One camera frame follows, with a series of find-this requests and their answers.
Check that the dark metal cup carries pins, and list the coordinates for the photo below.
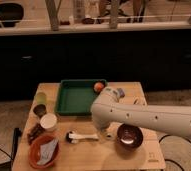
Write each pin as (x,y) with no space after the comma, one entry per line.
(40,110)

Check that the brown grape bunch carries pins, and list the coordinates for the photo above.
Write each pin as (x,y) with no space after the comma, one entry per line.
(34,133)

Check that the blue sponge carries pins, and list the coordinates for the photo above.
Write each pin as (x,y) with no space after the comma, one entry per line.
(121,92)

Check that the orange ball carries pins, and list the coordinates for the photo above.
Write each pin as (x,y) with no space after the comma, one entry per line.
(98,87)

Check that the grey folded cloth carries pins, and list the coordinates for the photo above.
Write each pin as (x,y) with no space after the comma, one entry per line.
(46,152)

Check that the white paper cup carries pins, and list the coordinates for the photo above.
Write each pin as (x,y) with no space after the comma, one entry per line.
(49,122)

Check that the orange plate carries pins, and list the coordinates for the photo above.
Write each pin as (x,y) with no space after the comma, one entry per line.
(34,151)

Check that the black chair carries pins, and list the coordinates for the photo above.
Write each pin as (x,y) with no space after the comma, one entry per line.
(11,14)

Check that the white dish brush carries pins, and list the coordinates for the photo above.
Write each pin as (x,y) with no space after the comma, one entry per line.
(74,138)

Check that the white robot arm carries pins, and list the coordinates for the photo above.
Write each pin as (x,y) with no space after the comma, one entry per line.
(106,108)

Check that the dark brown bowl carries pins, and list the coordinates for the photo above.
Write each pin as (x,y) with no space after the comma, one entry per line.
(129,137)

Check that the clear plastic box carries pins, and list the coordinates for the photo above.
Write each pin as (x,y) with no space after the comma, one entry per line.
(139,101)

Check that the green plastic tray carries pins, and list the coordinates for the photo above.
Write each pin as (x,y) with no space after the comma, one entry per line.
(76,96)

